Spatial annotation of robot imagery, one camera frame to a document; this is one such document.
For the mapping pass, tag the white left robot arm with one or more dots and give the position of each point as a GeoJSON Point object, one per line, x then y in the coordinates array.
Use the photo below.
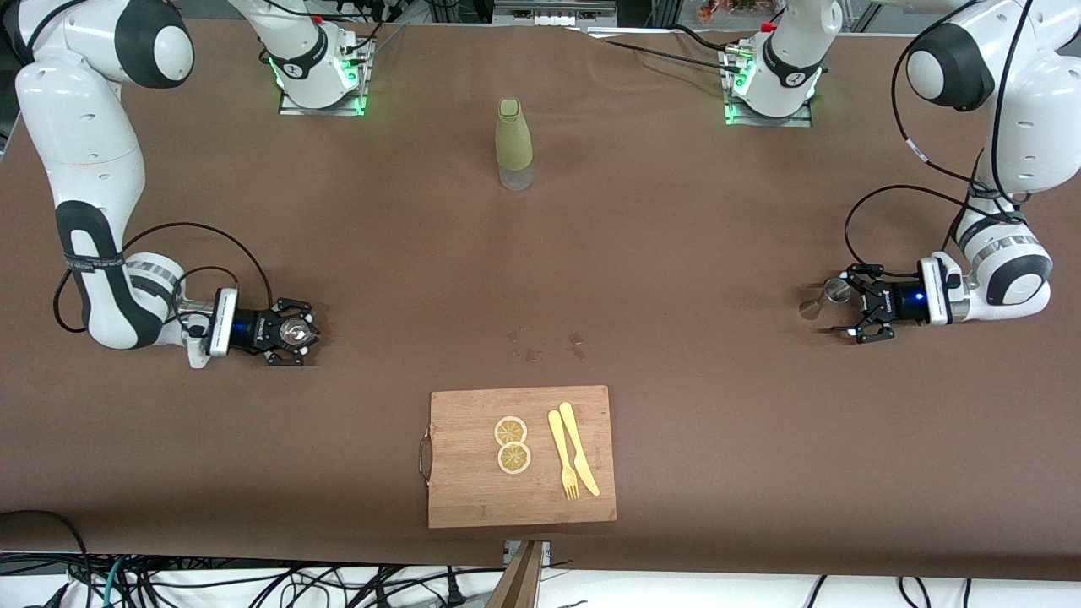
{"type": "Point", "coordinates": [1030, 110]}

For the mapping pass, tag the yellow plastic fork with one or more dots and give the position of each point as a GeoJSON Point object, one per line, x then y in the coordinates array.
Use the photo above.
{"type": "Point", "coordinates": [559, 439]}

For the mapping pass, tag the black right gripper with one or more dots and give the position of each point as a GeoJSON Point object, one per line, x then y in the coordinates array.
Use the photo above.
{"type": "Point", "coordinates": [251, 327]}

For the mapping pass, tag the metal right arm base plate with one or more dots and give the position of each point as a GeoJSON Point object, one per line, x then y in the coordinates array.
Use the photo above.
{"type": "Point", "coordinates": [291, 105]}

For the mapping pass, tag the steel jigger measuring cup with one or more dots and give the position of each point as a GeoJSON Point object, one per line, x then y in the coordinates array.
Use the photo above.
{"type": "Point", "coordinates": [832, 291]}

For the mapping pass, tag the green sleeved glass bottle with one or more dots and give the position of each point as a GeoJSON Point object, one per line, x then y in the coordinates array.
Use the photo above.
{"type": "Point", "coordinates": [513, 139]}

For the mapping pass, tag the grey power strip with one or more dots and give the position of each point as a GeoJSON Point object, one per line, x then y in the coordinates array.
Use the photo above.
{"type": "Point", "coordinates": [553, 13]}

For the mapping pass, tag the clear glass beaker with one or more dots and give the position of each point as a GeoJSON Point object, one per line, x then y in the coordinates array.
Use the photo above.
{"type": "Point", "coordinates": [297, 331]}

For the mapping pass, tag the wooden cutting board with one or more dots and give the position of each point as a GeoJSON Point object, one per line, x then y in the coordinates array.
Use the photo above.
{"type": "Point", "coordinates": [473, 490]}

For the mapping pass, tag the round lemon slice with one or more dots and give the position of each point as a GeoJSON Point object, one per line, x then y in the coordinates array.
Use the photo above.
{"type": "Point", "coordinates": [513, 458]}
{"type": "Point", "coordinates": [510, 431]}

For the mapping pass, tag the wooden post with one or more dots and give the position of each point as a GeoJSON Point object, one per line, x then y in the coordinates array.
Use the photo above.
{"type": "Point", "coordinates": [519, 583]}

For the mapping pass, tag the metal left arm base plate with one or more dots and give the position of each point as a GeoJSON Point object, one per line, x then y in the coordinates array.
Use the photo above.
{"type": "Point", "coordinates": [798, 121]}

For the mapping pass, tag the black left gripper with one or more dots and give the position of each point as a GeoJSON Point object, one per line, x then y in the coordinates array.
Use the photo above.
{"type": "Point", "coordinates": [900, 303]}

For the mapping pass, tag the brown table cover sheet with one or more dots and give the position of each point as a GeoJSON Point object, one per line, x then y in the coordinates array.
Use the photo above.
{"type": "Point", "coordinates": [253, 464]}

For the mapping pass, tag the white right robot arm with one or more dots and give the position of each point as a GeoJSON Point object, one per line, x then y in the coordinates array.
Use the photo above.
{"type": "Point", "coordinates": [84, 169]}

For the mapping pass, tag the yellow plastic knife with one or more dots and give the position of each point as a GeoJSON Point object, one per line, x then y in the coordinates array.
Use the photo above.
{"type": "Point", "coordinates": [574, 439]}

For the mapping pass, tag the orange background clutter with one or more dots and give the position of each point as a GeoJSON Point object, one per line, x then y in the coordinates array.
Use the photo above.
{"type": "Point", "coordinates": [735, 8]}

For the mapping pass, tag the metal post bracket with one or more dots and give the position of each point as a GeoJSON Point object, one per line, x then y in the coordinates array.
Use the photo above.
{"type": "Point", "coordinates": [509, 553]}

